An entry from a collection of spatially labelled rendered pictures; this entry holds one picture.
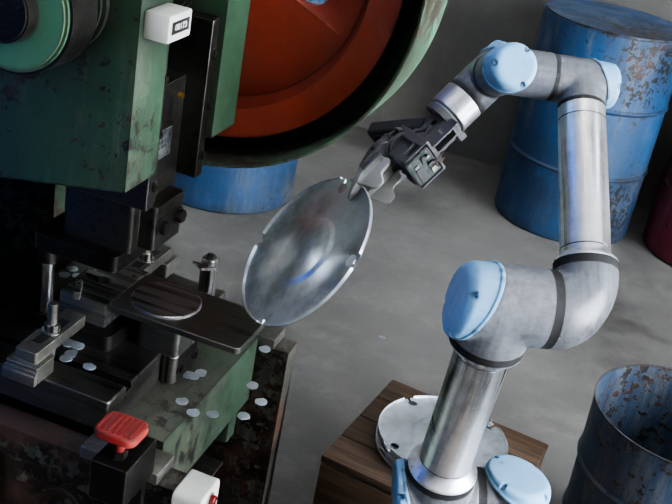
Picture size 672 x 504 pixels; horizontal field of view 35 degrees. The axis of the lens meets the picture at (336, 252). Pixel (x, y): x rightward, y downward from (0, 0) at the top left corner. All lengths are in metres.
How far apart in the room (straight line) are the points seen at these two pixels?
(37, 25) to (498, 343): 0.76
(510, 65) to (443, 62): 3.39
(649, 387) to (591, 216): 1.18
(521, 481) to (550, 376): 1.69
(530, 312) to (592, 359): 2.16
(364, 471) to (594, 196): 0.91
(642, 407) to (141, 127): 1.60
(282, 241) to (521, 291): 0.52
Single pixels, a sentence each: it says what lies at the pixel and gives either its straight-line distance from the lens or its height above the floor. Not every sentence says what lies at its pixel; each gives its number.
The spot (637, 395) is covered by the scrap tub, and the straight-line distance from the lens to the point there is 2.74.
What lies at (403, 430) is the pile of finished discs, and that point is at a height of 0.39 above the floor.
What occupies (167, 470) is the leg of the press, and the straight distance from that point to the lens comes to 1.75.
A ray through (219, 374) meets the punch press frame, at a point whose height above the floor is 0.65.
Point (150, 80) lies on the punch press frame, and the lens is 1.59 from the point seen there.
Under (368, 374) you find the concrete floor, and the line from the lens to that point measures 3.24.
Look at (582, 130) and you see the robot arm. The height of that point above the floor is 1.24.
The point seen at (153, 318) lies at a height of 0.78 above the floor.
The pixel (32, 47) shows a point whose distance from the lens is 1.47.
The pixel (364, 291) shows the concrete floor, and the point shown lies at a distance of 3.70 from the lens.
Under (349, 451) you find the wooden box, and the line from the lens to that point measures 2.32.
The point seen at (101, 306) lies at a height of 0.78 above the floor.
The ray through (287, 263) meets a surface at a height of 0.91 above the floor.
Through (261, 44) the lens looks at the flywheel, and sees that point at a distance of 2.07.
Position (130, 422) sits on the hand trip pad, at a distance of 1.62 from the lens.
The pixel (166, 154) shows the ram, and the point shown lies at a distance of 1.81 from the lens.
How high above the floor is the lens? 1.73
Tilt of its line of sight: 26 degrees down
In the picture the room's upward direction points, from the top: 11 degrees clockwise
